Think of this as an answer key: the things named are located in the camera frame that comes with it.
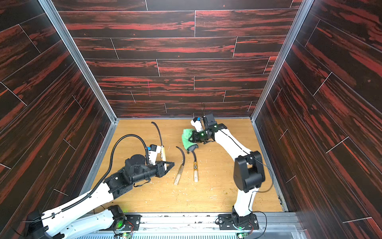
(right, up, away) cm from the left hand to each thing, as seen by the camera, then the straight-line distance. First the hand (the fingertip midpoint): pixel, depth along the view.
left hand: (174, 165), depth 70 cm
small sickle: (-5, +8, -2) cm, 10 cm away
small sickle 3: (+11, -10, +18) cm, 24 cm away
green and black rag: (+8, +8, +12) cm, 17 cm away
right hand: (+9, +12, +20) cm, 25 cm away
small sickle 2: (+2, -7, +23) cm, 24 cm away
